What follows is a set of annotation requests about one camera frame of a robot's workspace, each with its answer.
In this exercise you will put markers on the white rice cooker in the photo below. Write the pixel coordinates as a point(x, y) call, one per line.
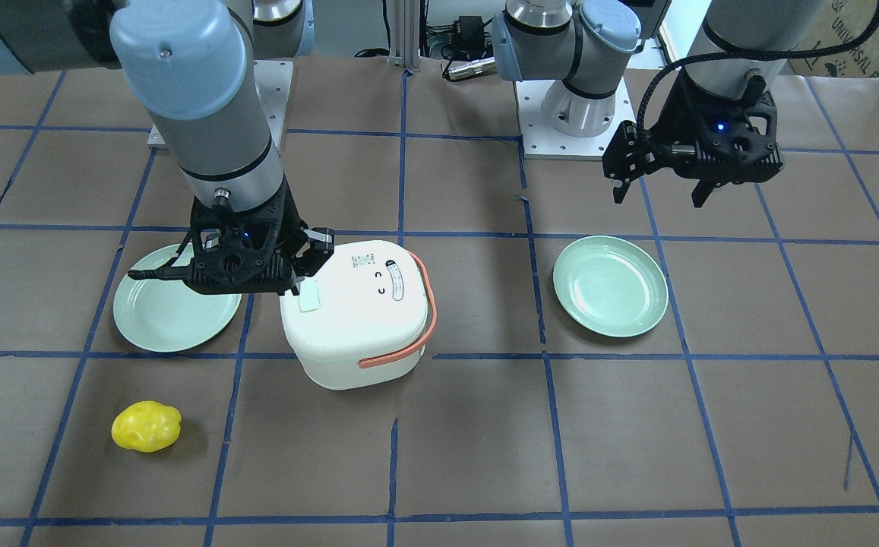
point(364, 318)

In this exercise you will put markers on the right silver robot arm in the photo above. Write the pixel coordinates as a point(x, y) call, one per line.
point(191, 65)

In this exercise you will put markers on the yellow toy potato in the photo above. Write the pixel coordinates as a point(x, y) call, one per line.
point(146, 426)

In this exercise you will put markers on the green plate near right arm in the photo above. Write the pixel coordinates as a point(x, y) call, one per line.
point(167, 316)

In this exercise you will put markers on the green plate near left arm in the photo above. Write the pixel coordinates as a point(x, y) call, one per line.
point(610, 286)

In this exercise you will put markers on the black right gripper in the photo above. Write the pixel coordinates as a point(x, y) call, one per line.
point(292, 226)

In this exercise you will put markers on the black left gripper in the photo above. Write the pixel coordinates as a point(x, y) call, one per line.
point(671, 114)

